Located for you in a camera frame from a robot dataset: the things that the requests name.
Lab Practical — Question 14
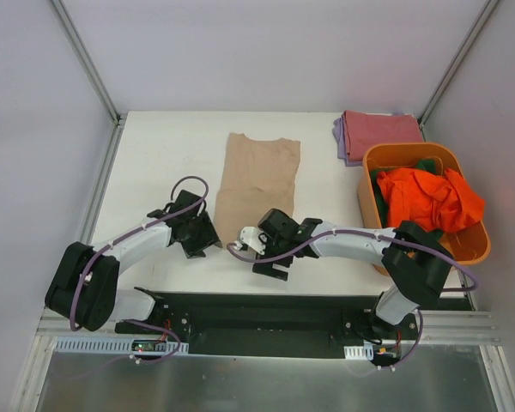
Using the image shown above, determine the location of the beige t shirt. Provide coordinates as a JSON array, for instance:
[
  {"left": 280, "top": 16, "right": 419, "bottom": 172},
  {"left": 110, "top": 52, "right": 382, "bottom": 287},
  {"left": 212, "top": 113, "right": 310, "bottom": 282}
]
[{"left": 214, "top": 133, "right": 300, "bottom": 245}]

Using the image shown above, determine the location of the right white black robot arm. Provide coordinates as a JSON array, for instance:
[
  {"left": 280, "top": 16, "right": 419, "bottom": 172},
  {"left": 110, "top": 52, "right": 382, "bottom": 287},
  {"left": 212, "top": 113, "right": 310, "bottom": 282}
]
[{"left": 239, "top": 209, "right": 452, "bottom": 339}]

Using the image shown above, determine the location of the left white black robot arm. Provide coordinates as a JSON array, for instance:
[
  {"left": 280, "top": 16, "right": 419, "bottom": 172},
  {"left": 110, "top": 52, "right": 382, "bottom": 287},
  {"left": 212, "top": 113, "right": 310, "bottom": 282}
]
[{"left": 45, "top": 190, "right": 221, "bottom": 334}]

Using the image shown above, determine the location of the folded purple t shirt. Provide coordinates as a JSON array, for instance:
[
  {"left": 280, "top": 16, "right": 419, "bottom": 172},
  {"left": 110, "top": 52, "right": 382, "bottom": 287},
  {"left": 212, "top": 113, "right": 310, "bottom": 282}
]
[{"left": 332, "top": 112, "right": 413, "bottom": 167}]

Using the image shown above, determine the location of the folded red t shirt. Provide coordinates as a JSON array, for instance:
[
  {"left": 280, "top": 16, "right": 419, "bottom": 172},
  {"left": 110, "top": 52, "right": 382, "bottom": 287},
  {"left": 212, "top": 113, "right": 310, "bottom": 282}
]
[{"left": 342, "top": 110, "right": 425, "bottom": 160}]

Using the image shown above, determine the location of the orange t shirt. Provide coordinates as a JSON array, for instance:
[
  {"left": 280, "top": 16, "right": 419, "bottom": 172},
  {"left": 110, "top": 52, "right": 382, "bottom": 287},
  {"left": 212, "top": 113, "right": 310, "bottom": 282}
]
[{"left": 376, "top": 167, "right": 486, "bottom": 233}]

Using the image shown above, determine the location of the green t shirt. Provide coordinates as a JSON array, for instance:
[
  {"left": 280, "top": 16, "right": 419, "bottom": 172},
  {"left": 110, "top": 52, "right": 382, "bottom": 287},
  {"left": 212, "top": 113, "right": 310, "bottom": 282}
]
[{"left": 369, "top": 159, "right": 437, "bottom": 227}]

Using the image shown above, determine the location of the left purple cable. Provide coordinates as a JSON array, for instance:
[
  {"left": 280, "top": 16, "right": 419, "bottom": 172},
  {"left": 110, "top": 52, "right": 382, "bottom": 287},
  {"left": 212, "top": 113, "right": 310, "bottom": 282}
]
[{"left": 66, "top": 174, "right": 210, "bottom": 381}]

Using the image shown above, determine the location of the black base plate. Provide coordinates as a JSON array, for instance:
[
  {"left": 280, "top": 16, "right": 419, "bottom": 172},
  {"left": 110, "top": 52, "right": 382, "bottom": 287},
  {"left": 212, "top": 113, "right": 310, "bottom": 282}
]
[{"left": 111, "top": 287, "right": 473, "bottom": 360}]

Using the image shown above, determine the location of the right white cable duct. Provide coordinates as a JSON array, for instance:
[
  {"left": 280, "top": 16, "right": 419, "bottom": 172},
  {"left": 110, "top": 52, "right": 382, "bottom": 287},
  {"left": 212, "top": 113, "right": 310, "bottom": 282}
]
[{"left": 343, "top": 344, "right": 374, "bottom": 361}]

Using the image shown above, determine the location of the white cable duct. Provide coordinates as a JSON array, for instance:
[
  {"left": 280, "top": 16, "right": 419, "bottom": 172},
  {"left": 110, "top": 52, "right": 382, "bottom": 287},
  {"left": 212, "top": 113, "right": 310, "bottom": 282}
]
[
  {"left": 343, "top": 344, "right": 374, "bottom": 361},
  {"left": 55, "top": 337, "right": 189, "bottom": 356}
]

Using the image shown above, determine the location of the left white cable duct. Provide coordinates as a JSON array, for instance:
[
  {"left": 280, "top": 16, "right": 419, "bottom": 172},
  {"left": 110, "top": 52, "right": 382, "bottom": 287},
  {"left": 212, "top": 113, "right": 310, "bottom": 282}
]
[{"left": 55, "top": 337, "right": 189, "bottom": 356}]

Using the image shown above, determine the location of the left aluminium frame post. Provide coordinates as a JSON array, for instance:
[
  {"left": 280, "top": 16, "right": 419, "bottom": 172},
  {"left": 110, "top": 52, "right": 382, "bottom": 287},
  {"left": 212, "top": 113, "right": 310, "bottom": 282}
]
[{"left": 48, "top": 0, "right": 123, "bottom": 125}]

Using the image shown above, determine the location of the aluminium frame post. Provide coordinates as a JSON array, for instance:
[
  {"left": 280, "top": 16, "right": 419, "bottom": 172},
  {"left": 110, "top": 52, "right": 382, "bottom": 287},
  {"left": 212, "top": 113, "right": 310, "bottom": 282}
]
[
  {"left": 418, "top": 0, "right": 503, "bottom": 131},
  {"left": 48, "top": 0, "right": 123, "bottom": 125}
]

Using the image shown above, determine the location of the right aluminium frame post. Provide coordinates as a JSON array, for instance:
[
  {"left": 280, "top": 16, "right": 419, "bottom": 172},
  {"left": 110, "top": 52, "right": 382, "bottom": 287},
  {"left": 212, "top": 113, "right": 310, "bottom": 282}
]
[{"left": 418, "top": 0, "right": 503, "bottom": 131}]

